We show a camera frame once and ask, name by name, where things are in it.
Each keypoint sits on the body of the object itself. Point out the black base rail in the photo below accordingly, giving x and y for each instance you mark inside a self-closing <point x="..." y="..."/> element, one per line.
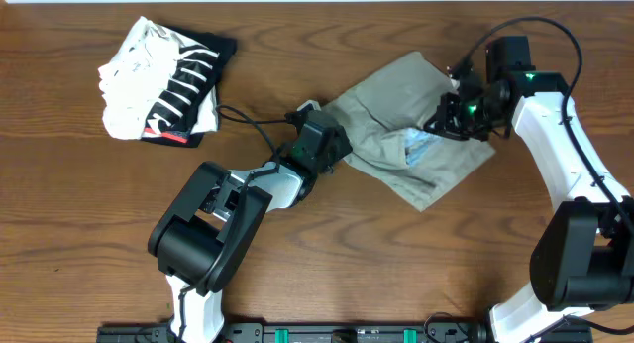
<point x="435" y="331"/>

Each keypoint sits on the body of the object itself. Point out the khaki green shorts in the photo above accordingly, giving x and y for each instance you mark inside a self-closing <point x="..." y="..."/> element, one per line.
<point x="383" y="117"/>

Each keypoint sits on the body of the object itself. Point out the black white striped garment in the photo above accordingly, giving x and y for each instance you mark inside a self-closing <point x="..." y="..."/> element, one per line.
<point x="185" y="109"/>

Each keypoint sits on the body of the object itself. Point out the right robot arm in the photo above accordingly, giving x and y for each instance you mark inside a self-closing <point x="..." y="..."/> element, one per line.
<point x="583" y="261"/>

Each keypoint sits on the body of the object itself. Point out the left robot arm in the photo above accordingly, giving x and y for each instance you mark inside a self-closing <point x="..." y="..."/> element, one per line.
<point x="204" y="235"/>

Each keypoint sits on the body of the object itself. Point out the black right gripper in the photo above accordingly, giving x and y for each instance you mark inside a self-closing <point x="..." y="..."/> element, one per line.
<point x="445" y="121"/>

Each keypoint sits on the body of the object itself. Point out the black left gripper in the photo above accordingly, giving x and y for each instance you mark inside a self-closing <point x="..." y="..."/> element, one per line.
<point x="335" y="148"/>

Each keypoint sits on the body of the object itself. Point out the white folded garment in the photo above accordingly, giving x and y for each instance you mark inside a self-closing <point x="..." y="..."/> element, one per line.
<point x="132" y="79"/>

